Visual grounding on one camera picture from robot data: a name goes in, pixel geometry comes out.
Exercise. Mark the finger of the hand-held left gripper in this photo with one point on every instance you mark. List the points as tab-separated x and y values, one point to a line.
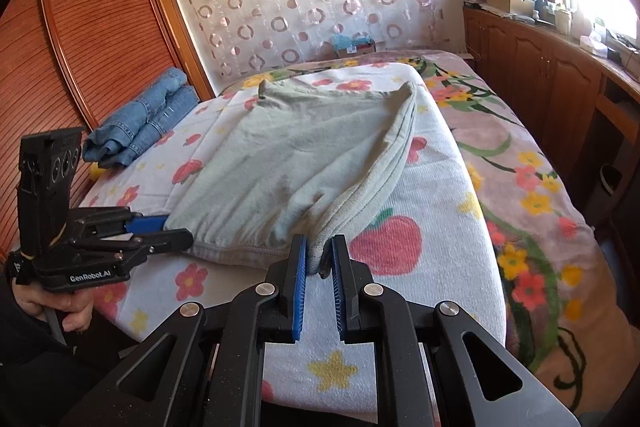
147	223
165	241

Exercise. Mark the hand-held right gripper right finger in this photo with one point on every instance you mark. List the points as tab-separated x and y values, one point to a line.
340	287

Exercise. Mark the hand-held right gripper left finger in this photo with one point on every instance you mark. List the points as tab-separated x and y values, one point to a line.
299	287

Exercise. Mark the grey-green pants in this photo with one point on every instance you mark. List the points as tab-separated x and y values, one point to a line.
300	157

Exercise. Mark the person's left hand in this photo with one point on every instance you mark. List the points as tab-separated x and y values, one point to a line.
47	304

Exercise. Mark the yellow plush toy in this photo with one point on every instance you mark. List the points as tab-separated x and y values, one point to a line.
94	173

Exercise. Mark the folded blue jeans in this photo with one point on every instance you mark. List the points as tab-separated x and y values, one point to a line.
145	117

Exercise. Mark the white strawberry-print blanket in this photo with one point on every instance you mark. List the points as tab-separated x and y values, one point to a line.
430	187

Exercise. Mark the wooden louvered wardrobe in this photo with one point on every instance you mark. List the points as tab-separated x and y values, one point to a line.
100	32

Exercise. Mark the pink floral blanket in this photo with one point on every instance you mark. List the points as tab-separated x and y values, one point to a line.
525	207

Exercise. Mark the small cardboard box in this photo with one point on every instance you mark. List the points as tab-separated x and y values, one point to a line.
355	51

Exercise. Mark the blue plastic bag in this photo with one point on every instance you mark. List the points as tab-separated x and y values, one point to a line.
350	40

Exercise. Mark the wooden cabinet counter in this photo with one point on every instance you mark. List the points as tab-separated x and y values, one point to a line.
540	67

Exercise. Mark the open cardboard box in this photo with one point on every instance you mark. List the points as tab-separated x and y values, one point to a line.
510	2

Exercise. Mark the white tissue box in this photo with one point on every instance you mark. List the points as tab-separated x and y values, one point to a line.
593	44

